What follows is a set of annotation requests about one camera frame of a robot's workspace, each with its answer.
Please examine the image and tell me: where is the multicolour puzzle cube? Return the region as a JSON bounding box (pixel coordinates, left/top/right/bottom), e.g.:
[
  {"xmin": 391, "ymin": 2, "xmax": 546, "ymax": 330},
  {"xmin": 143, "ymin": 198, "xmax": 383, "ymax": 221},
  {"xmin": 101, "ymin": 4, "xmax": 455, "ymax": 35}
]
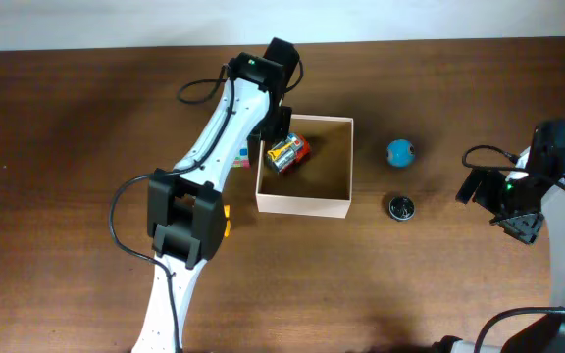
[{"xmin": 232, "ymin": 156, "xmax": 250, "ymax": 168}]

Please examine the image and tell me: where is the pink cardboard box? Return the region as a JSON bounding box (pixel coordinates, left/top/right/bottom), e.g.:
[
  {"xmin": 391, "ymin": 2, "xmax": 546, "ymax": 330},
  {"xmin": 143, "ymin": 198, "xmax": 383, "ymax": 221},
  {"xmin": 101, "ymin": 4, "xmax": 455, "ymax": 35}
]
[{"xmin": 255, "ymin": 115, "xmax": 354, "ymax": 219}]

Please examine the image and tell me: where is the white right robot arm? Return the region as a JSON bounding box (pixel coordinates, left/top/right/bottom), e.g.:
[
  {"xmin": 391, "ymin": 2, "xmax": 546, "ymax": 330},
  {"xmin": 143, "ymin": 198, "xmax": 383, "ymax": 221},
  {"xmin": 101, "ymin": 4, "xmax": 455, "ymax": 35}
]
[{"xmin": 432, "ymin": 142, "xmax": 565, "ymax": 353}]

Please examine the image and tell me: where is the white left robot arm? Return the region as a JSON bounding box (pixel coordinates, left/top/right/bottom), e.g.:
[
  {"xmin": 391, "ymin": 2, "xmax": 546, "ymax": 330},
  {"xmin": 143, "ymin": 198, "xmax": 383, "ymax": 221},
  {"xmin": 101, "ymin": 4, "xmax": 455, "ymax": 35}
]
[{"xmin": 133, "ymin": 52, "xmax": 304, "ymax": 352}]

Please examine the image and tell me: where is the yellow toy animal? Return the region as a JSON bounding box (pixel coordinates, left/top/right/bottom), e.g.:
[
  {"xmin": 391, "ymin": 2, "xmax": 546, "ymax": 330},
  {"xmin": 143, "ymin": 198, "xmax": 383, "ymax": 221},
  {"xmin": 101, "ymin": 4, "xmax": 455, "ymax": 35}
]
[{"xmin": 224, "ymin": 205, "xmax": 231, "ymax": 237}]

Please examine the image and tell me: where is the round black tin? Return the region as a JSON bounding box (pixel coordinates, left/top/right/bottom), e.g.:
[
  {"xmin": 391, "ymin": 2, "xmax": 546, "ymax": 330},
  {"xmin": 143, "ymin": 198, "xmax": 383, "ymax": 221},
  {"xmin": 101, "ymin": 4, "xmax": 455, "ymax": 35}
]
[{"xmin": 387, "ymin": 196, "xmax": 416, "ymax": 222}]

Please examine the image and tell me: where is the blue toy ball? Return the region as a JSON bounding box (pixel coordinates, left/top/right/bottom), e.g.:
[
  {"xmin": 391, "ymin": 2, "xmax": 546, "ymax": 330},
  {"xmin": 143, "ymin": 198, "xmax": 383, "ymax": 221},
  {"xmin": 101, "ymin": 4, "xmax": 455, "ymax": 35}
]
[{"xmin": 386, "ymin": 139, "xmax": 415, "ymax": 168}]

